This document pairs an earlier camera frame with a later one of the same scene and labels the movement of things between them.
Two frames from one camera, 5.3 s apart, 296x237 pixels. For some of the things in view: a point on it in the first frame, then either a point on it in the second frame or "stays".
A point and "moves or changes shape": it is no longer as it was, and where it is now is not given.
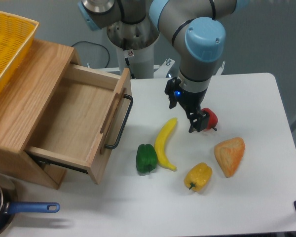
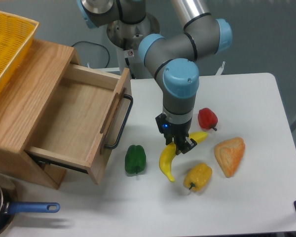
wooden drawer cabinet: [17, 115] stays
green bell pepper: [146, 158] -> [135, 159]
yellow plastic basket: [10, 36] stays
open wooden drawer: [84, 119] stays
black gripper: [191, 101] -> [170, 130]
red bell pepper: [212, 119] stays
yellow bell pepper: [198, 177] stays
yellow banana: [160, 143] moves or changes shape
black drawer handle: [115, 145] stays
